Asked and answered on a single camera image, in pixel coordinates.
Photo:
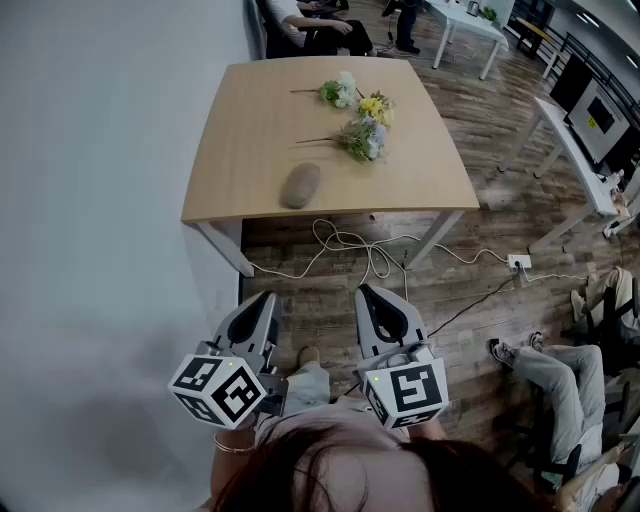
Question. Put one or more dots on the black screen panel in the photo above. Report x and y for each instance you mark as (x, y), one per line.
(570, 82)

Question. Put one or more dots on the yellow artificial flower bouquet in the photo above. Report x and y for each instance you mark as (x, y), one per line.
(375, 107)

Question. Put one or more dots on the long white desk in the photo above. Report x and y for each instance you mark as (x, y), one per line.
(575, 160)

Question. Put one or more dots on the black office chair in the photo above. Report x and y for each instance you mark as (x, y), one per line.
(280, 47)

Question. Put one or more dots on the white artificial flower bouquet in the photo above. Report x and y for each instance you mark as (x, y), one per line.
(340, 92)

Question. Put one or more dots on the small white table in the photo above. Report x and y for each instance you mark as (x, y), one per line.
(465, 22)

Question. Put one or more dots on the person's beige shoe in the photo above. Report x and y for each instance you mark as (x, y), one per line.
(308, 356)

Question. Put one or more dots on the person's left forearm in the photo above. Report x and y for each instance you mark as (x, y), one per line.
(225, 475)

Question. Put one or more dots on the small green plant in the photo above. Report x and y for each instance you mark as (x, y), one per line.
(490, 14)

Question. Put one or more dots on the person's light shirt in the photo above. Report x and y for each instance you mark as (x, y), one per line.
(340, 410)

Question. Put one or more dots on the person's light trousers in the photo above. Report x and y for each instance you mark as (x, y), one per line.
(307, 387)

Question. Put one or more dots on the yellow top bench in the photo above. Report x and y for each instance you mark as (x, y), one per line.
(532, 27)

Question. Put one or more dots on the purple artificial flower bouquet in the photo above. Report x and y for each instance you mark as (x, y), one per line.
(365, 140)

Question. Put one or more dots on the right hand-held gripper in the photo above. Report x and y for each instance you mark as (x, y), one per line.
(415, 387)

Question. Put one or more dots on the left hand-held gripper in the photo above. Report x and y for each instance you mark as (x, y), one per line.
(220, 390)

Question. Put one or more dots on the gold bangle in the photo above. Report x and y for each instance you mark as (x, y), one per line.
(232, 448)

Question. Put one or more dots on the silver kettle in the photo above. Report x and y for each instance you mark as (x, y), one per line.
(474, 7)

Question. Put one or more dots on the white power strip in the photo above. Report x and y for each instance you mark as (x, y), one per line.
(519, 261)

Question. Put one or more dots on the white table leg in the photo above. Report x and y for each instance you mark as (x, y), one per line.
(432, 240)
(225, 245)

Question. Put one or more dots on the white framed monitor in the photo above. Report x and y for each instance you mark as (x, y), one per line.
(600, 117)

